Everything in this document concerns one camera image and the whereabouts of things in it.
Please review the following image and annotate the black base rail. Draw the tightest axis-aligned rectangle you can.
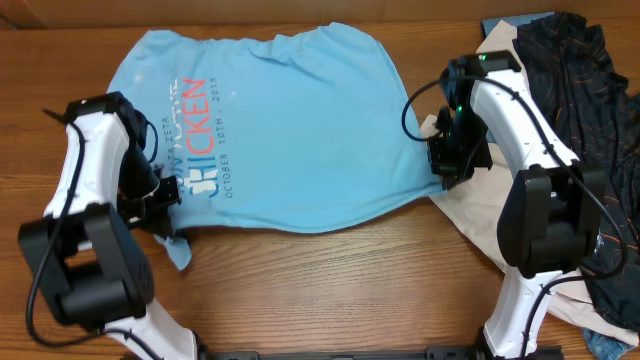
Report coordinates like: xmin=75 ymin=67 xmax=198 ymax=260
xmin=199 ymin=344 xmax=565 ymax=360

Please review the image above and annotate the blue denim garment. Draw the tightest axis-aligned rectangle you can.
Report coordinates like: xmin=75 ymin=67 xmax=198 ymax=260
xmin=581 ymin=328 xmax=634 ymax=360

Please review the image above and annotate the dark patterned garment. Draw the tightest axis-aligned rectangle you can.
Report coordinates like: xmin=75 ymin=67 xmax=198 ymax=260
xmin=513 ymin=13 xmax=639 ymax=331

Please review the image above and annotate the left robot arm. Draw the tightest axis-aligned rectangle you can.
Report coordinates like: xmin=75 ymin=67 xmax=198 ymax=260
xmin=18 ymin=92 xmax=210 ymax=360

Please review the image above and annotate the beige garment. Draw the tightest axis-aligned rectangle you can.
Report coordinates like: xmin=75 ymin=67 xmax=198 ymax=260
xmin=418 ymin=19 xmax=640 ymax=346

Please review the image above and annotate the dark blue folded cloth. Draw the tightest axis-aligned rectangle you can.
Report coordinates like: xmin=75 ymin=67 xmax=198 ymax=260
xmin=480 ymin=11 xmax=555 ymax=39

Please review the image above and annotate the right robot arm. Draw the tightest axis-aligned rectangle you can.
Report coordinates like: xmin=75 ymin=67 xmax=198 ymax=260
xmin=425 ymin=51 xmax=605 ymax=360

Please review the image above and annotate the light blue printed t-shirt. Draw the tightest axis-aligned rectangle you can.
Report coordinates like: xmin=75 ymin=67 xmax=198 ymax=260
xmin=109 ymin=23 xmax=442 ymax=269

